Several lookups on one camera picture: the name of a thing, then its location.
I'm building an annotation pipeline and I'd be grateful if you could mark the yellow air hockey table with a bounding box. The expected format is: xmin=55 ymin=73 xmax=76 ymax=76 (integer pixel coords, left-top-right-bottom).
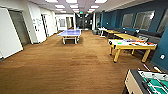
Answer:
xmin=108 ymin=38 xmax=158 ymax=64

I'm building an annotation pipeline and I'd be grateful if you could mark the green wooden foosball table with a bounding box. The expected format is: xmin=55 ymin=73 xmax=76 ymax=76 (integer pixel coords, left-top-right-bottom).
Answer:
xmin=123 ymin=68 xmax=168 ymax=94

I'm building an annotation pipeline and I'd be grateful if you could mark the yellow wooden table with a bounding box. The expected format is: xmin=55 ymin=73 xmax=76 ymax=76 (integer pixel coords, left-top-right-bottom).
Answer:
xmin=104 ymin=29 xmax=121 ymax=38
xmin=114 ymin=32 xmax=142 ymax=42

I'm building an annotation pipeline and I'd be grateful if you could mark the interior glass window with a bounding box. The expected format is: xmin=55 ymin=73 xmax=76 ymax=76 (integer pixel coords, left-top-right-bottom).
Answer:
xmin=133 ymin=9 xmax=156 ymax=32
xmin=121 ymin=13 xmax=134 ymax=29
xmin=156 ymin=8 xmax=168 ymax=34

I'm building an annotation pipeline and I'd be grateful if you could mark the white wall outlet blue wall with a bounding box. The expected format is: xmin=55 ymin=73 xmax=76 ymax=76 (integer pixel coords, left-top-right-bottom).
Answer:
xmin=159 ymin=54 xmax=166 ymax=61

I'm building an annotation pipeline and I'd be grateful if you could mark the dark grey sofa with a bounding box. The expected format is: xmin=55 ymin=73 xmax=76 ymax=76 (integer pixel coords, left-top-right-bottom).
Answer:
xmin=146 ymin=30 xmax=168 ymax=44

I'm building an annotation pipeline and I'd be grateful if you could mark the small white round table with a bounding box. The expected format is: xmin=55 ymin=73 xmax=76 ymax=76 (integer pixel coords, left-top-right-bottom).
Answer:
xmin=97 ymin=28 xmax=108 ymax=38

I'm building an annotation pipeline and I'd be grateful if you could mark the blue ping pong table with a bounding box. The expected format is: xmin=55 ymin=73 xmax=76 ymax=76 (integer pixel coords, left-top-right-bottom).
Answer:
xmin=57 ymin=29 xmax=83 ymax=45

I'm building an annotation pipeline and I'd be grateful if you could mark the white door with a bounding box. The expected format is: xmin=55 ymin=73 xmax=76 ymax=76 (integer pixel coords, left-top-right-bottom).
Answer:
xmin=0 ymin=8 xmax=24 ymax=60

